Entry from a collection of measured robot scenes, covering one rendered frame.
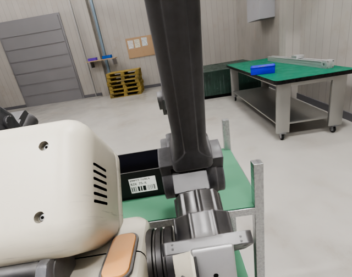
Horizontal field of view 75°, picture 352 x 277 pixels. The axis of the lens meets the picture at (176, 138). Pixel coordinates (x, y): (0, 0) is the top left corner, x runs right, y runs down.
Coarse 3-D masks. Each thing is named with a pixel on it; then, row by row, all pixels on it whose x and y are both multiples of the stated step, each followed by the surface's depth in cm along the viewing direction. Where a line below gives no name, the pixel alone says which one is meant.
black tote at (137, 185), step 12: (120, 156) 96; (132, 156) 97; (144, 156) 97; (156, 156) 97; (120, 168) 98; (132, 168) 99; (144, 168) 99; (156, 168) 81; (132, 180) 82; (144, 180) 82; (156, 180) 82; (132, 192) 84; (144, 192) 84; (156, 192) 84
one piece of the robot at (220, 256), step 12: (192, 252) 26; (204, 252) 26; (216, 252) 26; (228, 252) 26; (204, 264) 27; (216, 264) 27; (228, 264) 27; (204, 276) 27; (216, 276) 27; (228, 276) 27
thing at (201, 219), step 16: (192, 192) 33; (208, 192) 34; (176, 208) 35; (192, 208) 32; (208, 208) 32; (176, 224) 33; (192, 224) 30; (208, 224) 30; (224, 224) 31; (176, 240) 32; (192, 240) 29; (208, 240) 29; (224, 240) 29; (240, 240) 29
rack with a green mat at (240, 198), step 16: (224, 128) 106; (224, 144) 109; (224, 160) 101; (256, 160) 68; (240, 176) 88; (256, 176) 67; (224, 192) 80; (240, 192) 79; (256, 192) 69; (128, 208) 80; (144, 208) 79; (160, 208) 78; (224, 208) 73; (240, 208) 72; (256, 208) 72; (160, 224) 73; (256, 224) 74; (256, 240) 76; (240, 256) 124; (256, 256) 79; (240, 272) 116; (256, 272) 82
